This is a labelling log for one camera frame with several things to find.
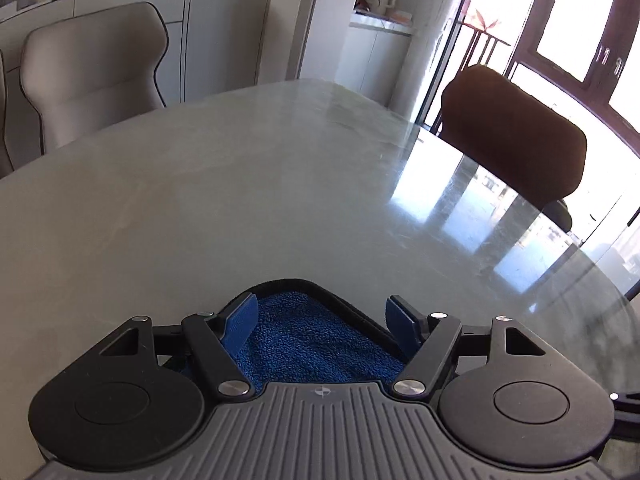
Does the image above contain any grey and blue towel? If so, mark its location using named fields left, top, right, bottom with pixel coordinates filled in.
left=219, top=278, right=408, bottom=394

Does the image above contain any white sideboard cabinet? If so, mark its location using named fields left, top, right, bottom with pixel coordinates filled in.
left=0, top=0, right=194, bottom=111

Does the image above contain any brown upholstered chair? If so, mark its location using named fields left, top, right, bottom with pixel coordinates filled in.
left=440, top=64, right=587, bottom=232

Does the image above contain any beige chair near sideboard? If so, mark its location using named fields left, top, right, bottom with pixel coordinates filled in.
left=20, top=22, right=166, bottom=154

